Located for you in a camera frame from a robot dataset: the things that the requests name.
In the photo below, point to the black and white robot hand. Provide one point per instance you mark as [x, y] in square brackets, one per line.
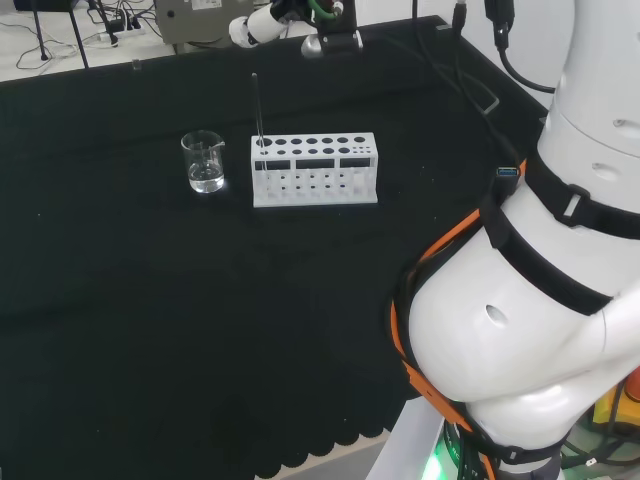
[257, 26]

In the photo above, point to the clear glass rod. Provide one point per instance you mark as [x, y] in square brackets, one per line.
[258, 110]

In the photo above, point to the white test tube rack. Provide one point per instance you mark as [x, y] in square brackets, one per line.
[315, 201]

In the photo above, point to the grey metal box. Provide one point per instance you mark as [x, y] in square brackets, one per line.
[210, 22]

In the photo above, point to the white power strip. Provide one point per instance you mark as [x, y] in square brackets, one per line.
[125, 34]

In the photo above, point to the small glass beaker with water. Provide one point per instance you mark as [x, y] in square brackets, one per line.
[205, 185]

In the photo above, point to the black tripod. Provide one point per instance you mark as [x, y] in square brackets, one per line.
[79, 35]

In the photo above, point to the black box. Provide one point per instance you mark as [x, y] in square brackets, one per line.
[45, 5]

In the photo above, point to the blue USB plug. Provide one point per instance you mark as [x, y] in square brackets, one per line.
[506, 172]

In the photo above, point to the black table cloth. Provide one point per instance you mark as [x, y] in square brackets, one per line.
[150, 300]

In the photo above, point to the pale board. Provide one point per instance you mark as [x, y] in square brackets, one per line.
[405, 440]

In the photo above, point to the yellow stop button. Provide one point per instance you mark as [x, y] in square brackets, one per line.
[607, 410]

